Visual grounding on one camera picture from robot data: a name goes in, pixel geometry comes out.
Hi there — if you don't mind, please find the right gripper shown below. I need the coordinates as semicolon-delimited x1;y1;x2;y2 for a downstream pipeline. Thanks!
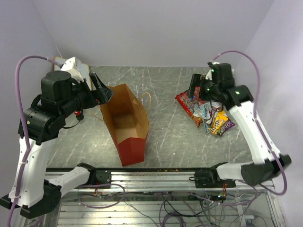
187;73;221;102

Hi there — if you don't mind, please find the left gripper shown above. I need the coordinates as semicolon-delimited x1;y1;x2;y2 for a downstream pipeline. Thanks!
60;72;114;118

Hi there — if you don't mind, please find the large red snack bag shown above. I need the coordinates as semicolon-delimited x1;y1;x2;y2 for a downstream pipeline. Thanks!
175;87;205;127

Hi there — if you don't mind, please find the silver blue snack packet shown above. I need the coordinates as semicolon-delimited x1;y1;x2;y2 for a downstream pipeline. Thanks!
193;102;211;120

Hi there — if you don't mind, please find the brown chocolate bar wrapper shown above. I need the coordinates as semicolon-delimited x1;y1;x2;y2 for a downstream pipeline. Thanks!
206;101;223;126

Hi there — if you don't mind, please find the red paper bag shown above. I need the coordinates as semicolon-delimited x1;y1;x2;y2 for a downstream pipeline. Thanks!
99;84;150;166

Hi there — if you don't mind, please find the yellow candy packet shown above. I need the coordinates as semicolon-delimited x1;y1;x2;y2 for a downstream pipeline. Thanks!
209;111;229;135

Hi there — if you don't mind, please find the dark candy packet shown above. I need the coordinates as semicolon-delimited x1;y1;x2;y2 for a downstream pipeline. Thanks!
203;119;210;134

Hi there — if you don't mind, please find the purple candy packet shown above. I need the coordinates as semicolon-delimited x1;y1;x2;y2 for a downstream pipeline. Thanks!
217;119;235;137

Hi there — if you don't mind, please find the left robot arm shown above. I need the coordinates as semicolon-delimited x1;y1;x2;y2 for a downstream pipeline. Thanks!
0;70;113;219

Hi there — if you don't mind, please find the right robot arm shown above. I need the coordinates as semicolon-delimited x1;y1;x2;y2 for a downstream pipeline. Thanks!
187;63;292;187

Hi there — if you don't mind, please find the small whiteboard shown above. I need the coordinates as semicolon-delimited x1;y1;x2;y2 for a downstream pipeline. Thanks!
54;57;92;89

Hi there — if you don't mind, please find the aluminium frame rail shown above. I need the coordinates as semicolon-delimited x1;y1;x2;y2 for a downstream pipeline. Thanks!
97;168;263;192

